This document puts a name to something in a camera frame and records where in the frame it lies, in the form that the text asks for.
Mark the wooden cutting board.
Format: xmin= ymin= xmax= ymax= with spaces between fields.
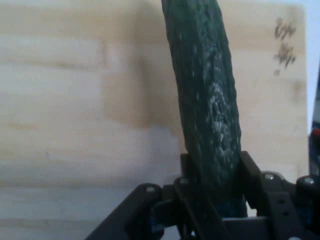
xmin=0 ymin=4 xmax=308 ymax=240

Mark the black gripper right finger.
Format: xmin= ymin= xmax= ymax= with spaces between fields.
xmin=237 ymin=150 xmax=320 ymax=240

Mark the long dark green cucumber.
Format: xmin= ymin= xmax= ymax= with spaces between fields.
xmin=160 ymin=0 xmax=249 ymax=219

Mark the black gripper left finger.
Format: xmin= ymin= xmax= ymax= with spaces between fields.
xmin=84 ymin=152 xmax=224 ymax=240

